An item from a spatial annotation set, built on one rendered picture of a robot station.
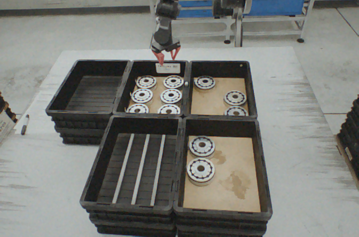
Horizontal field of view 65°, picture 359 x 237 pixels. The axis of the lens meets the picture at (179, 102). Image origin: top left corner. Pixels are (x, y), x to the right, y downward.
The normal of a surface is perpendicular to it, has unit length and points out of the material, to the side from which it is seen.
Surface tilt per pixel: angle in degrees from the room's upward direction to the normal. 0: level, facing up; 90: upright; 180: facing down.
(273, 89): 0
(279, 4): 90
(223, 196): 0
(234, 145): 0
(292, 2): 90
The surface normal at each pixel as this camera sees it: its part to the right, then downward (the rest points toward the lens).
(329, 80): -0.05, -0.73
